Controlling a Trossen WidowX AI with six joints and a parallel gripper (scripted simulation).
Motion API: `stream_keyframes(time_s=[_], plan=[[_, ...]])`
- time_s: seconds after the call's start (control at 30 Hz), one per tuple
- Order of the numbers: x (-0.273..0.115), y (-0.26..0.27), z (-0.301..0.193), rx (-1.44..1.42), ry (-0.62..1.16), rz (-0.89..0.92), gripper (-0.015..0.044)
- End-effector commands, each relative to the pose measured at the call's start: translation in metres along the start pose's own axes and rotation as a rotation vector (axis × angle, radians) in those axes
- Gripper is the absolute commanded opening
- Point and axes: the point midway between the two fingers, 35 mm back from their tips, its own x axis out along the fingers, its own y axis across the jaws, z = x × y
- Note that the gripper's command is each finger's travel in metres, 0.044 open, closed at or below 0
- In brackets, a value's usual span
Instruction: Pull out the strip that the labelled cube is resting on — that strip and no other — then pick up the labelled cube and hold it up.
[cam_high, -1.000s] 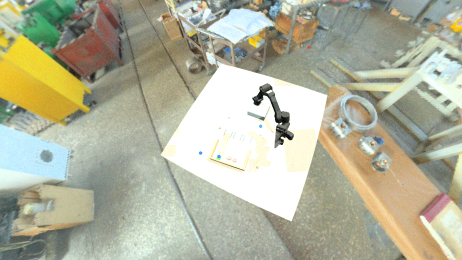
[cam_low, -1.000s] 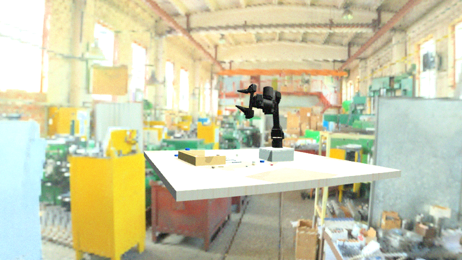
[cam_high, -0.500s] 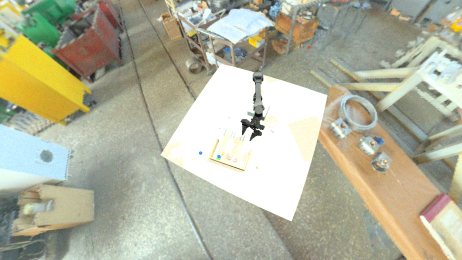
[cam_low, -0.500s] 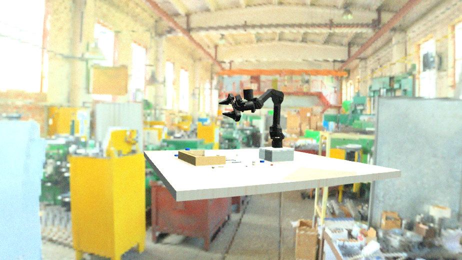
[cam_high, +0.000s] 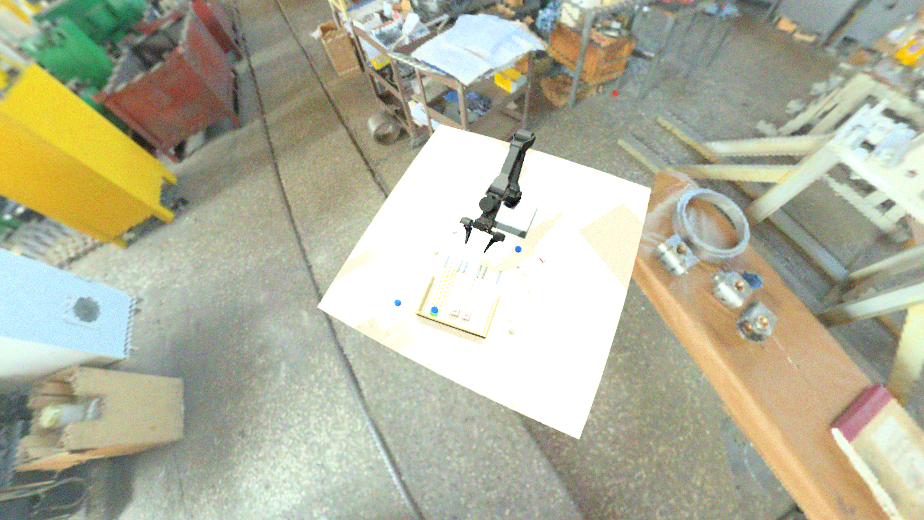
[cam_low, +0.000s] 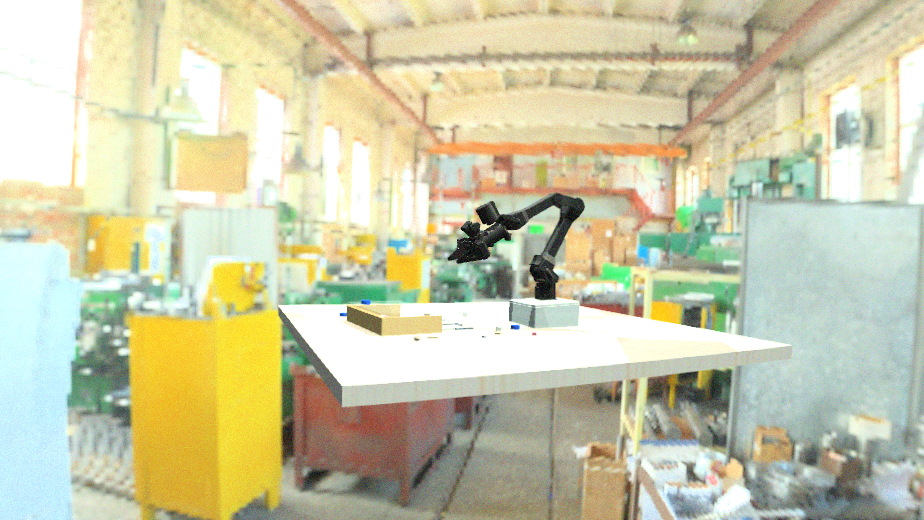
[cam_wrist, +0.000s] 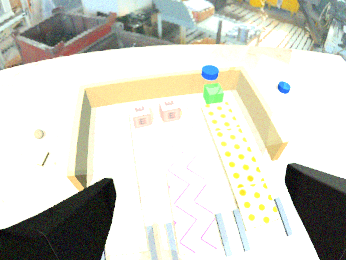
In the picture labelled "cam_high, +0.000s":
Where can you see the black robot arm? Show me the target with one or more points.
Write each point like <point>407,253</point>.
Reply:
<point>505,187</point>

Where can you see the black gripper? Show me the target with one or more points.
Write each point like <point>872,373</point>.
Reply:
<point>497,236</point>

